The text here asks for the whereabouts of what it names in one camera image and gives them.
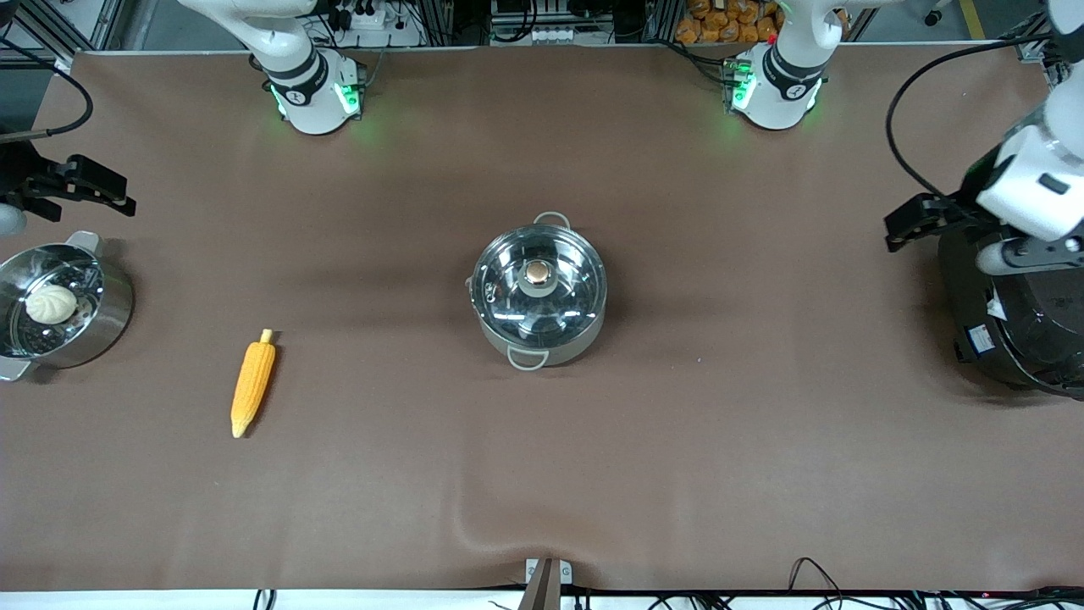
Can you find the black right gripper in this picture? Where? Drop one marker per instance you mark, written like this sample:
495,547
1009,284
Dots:
19,172

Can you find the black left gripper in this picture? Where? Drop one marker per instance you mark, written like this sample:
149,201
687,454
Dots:
959,208

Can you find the glass pot lid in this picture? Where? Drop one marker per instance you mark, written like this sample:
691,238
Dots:
508,296

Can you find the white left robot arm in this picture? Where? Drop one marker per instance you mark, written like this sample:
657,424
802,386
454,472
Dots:
779,93

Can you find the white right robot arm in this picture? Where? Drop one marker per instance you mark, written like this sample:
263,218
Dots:
309,93

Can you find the steel steamer pot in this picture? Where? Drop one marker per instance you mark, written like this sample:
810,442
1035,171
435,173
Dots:
106,326

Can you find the yellow corn cob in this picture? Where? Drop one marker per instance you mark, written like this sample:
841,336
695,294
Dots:
252,385

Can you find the stainless steel pot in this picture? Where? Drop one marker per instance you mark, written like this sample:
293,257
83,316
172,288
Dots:
559,352

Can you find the white steamed bun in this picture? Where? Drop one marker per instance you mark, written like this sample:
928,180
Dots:
51,303

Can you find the black electric cooker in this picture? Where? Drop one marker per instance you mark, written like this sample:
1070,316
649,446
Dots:
1029,330

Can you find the bag of orange buns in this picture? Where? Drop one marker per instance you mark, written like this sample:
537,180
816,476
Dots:
724,21

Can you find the white power strip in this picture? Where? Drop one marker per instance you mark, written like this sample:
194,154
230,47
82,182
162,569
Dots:
552,36

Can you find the brown table mat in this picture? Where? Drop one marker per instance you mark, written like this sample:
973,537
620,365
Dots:
542,491

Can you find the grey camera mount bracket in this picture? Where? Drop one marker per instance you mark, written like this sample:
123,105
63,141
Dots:
548,580

